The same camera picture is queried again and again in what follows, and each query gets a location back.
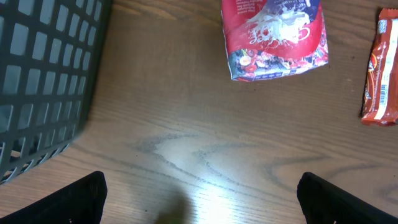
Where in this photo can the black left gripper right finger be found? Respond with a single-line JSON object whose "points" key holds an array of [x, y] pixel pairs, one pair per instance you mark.
{"points": [[324, 203]]}

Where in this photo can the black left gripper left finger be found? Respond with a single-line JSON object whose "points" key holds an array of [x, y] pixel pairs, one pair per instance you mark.
{"points": [[80, 202]]}

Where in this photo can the red purple snack packet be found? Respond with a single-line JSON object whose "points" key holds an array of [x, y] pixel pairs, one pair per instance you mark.
{"points": [[268, 39]]}

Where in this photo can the grey plastic mesh basket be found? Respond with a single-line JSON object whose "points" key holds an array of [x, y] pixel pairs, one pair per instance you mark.
{"points": [[50, 54]]}

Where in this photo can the orange brown snack bar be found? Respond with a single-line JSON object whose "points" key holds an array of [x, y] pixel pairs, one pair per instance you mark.
{"points": [[380, 93]]}

